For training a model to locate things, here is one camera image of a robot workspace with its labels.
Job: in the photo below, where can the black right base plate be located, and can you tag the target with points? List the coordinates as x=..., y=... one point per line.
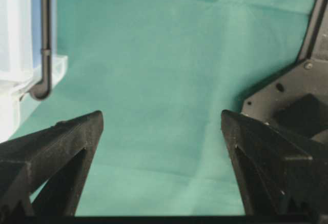
x=297, y=99

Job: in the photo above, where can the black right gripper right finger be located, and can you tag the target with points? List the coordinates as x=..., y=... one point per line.
x=277, y=171

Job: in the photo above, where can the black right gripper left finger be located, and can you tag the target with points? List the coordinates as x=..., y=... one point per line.
x=44, y=173

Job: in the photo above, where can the green table cloth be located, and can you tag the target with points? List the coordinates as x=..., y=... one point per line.
x=161, y=72

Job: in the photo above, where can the clear plastic storage case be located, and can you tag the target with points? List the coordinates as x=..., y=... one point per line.
x=21, y=41

